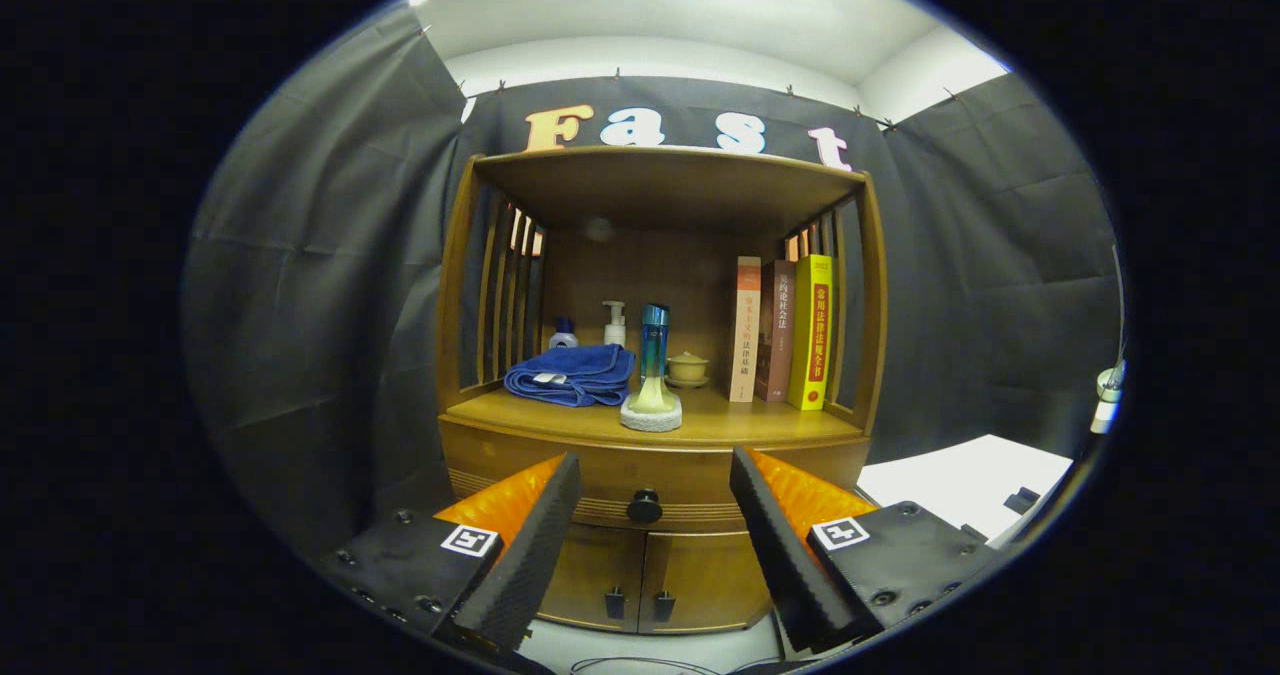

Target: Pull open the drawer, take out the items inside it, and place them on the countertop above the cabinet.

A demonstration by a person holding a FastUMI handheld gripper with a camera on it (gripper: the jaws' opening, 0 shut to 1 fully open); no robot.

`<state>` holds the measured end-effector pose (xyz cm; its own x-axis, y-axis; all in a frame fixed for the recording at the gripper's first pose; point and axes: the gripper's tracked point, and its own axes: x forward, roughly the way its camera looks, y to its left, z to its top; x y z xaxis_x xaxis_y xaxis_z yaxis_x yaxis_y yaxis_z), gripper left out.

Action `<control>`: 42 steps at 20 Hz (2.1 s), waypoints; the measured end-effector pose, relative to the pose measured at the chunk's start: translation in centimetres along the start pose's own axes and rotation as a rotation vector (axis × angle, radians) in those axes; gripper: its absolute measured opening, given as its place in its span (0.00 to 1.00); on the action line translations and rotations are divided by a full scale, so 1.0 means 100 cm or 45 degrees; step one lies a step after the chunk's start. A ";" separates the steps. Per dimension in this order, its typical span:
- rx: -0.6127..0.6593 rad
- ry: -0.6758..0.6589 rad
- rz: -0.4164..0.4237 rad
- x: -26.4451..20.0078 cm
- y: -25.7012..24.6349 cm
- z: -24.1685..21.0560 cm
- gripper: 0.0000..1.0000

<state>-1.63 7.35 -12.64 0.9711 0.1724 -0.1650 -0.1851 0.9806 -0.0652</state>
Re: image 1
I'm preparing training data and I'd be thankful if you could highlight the pale green scrubbing brush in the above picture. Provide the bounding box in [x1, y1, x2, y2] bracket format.
[619, 375, 684, 433]

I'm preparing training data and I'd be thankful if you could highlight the white table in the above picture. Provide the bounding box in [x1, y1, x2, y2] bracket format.
[858, 434, 1073, 541]

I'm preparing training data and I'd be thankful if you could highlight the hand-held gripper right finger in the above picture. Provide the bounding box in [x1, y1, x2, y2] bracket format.
[728, 445, 1001, 656]

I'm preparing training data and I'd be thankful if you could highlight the wooden countertop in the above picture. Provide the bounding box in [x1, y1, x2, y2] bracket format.
[440, 385, 869, 451]

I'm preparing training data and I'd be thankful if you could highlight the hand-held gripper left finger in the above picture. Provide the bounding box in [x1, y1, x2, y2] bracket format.
[320, 452, 583, 656]

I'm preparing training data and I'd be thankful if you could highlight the pale yellow lidded teacup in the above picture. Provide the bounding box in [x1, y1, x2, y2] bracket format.
[665, 351, 711, 389]

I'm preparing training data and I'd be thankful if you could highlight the wooden cabinet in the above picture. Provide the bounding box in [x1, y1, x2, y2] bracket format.
[435, 145, 889, 636]

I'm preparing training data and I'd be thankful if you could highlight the yellow book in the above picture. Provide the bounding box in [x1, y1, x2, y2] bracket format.
[787, 254, 834, 412]

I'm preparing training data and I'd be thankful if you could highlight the tall blue glass bottle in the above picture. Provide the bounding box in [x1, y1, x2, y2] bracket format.
[640, 303, 671, 384]

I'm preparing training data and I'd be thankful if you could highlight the brown book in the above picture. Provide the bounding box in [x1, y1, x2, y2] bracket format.
[755, 260, 797, 403]

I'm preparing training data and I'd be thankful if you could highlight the wooden cabinet door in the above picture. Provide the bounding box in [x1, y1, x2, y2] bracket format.
[638, 530, 776, 634]
[540, 523, 649, 631]

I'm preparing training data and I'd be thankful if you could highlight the orange and white book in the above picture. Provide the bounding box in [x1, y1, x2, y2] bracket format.
[728, 256, 763, 403]

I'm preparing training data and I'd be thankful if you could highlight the black backdrop cloth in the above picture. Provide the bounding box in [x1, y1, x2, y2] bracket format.
[182, 5, 1123, 556]

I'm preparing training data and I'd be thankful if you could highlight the blue folded towel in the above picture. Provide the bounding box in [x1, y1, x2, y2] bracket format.
[503, 344, 637, 408]

